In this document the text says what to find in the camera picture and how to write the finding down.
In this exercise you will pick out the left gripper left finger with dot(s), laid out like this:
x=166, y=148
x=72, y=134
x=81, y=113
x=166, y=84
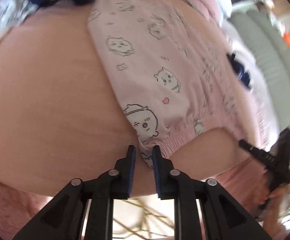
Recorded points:
x=84, y=209

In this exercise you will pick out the navy striped garment on bed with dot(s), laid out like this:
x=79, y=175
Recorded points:
x=239, y=70

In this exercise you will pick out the grey sofa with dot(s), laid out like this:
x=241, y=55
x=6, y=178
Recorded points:
x=272, y=57

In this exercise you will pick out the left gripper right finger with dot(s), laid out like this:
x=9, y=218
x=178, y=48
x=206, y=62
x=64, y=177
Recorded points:
x=202, y=209

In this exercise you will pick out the pink bed sheet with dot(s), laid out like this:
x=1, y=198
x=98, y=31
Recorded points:
x=59, y=116

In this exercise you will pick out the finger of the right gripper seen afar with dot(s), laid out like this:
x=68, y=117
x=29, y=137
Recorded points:
x=262, y=156

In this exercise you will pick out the gold wire stool frame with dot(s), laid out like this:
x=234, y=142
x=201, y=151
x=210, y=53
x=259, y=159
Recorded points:
x=145, y=217

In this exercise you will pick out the white blue patterned clothes pile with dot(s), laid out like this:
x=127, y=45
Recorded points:
x=4, y=15

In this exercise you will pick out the person's right hand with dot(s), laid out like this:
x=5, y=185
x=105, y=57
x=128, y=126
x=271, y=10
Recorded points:
x=270, y=223

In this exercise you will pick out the pink cartoon print pajama garment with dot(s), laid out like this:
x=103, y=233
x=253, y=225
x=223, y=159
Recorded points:
x=171, y=83

